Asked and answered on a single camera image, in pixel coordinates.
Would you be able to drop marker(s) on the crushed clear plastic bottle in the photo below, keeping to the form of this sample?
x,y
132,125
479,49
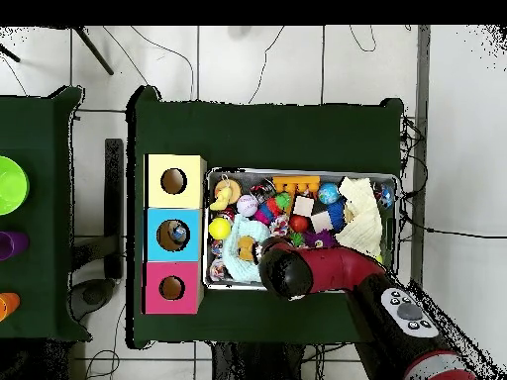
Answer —
x,y
178,233

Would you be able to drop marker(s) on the silver mesh bin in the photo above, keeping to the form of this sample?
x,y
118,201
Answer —
x,y
245,177

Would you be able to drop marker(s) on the dark green tablecloth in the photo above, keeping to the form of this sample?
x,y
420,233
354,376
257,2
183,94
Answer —
x,y
257,134
39,118

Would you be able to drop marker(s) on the orange cup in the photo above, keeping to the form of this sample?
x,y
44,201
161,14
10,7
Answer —
x,y
8,305

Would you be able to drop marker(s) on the purple cup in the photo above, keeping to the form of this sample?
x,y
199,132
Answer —
x,y
14,245

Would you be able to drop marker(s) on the purple spiky monster toy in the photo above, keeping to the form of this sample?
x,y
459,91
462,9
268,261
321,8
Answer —
x,y
319,238

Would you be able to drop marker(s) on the black tripod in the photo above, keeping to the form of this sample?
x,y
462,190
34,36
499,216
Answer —
x,y
95,51

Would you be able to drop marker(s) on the mint green cloth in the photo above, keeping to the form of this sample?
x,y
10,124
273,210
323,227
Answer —
x,y
237,269

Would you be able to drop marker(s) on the white toy baseball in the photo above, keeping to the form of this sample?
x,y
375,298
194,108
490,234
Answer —
x,y
247,206

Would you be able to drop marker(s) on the orange building brick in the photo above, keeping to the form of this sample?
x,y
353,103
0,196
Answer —
x,y
297,182

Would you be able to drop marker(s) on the black panel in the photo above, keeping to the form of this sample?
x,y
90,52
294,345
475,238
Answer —
x,y
114,178

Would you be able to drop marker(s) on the wooden three-hole box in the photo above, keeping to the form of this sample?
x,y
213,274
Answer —
x,y
154,198

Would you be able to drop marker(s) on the cream knitted cloth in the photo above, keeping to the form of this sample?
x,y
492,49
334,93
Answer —
x,y
362,229

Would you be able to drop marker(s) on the brown plush toy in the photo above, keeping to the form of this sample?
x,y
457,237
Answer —
x,y
245,248

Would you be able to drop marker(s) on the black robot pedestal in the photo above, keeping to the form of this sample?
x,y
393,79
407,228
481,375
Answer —
x,y
253,364

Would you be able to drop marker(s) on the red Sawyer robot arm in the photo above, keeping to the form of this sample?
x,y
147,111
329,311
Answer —
x,y
336,269

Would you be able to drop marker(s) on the yellow plush duck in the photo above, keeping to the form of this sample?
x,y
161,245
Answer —
x,y
222,198

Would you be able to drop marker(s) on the lime green bowl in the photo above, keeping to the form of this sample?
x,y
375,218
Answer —
x,y
12,186

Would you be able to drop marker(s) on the yellow tennis ball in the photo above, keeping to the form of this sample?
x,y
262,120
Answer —
x,y
220,228

